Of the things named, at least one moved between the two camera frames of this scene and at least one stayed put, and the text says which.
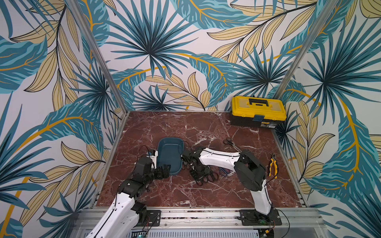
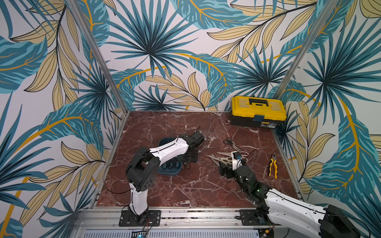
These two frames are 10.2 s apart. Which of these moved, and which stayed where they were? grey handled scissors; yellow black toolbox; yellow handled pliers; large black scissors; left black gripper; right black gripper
Moved: right black gripper; left black gripper; large black scissors
Stayed: yellow black toolbox; yellow handled pliers; grey handled scissors
